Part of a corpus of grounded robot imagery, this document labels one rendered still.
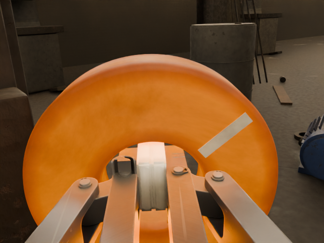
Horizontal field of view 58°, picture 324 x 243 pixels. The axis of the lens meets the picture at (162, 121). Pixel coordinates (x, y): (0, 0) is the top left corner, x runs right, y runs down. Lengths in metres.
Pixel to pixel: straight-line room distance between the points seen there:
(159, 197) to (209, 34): 2.40
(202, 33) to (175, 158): 2.42
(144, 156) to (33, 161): 0.06
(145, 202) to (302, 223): 1.49
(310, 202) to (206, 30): 1.52
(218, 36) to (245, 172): 2.36
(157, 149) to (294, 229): 1.44
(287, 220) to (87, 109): 1.51
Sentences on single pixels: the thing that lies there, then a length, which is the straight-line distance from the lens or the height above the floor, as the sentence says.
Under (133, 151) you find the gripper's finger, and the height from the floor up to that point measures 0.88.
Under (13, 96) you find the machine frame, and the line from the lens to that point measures 0.38.
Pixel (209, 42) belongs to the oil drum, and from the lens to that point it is 2.54.
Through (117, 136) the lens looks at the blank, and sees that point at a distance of 0.16.
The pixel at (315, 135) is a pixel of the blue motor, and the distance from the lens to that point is 1.83.
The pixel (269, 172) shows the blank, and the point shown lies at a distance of 0.19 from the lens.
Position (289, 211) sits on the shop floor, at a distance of 1.69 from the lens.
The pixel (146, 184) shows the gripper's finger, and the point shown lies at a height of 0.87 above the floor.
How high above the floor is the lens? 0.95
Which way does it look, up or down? 20 degrees down
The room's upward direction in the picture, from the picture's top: 2 degrees counter-clockwise
